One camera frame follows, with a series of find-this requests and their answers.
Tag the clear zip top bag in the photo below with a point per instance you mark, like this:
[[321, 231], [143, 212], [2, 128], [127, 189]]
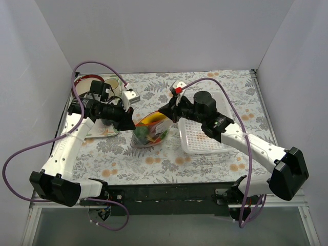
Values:
[[158, 132]]

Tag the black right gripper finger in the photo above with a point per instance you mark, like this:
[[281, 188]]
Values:
[[184, 103], [170, 111]]

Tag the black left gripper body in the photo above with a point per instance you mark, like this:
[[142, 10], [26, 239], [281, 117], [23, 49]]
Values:
[[122, 117]]

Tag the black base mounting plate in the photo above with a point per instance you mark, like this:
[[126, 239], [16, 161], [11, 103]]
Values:
[[225, 192]]

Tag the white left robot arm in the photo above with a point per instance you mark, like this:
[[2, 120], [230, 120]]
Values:
[[54, 181]]

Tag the fake yellow banana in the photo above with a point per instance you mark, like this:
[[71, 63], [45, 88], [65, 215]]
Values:
[[152, 118]]

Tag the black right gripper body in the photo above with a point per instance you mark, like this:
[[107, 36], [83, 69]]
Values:
[[176, 110]]

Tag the floral serving tray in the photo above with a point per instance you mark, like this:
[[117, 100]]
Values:
[[100, 129]]

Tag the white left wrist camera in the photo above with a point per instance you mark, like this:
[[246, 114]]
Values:
[[130, 97]]

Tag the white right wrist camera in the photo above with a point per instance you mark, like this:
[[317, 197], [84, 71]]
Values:
[[177, 91]]

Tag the floral table mat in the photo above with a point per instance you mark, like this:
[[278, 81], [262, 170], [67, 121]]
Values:
[[114, 160]]

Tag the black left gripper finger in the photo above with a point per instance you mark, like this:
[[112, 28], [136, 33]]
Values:
[[125, 125], [123, 114]]

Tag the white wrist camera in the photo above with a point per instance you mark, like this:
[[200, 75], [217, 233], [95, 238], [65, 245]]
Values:
[[177, 91], [130, 97]]

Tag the fake green pepper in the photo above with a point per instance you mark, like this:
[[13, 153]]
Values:
[[141, 132]]

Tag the cream mug black handle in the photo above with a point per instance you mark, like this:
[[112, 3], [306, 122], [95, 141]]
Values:
[[115, 87]]

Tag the aluminium frame rail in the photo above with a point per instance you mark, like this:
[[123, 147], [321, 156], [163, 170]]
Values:
[[299, 200]]

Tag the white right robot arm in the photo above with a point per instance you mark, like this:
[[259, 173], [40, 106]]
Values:
[[287, 170]]

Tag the red rimmed cream plate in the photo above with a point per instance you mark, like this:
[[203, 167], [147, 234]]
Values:
[[83, 84]]

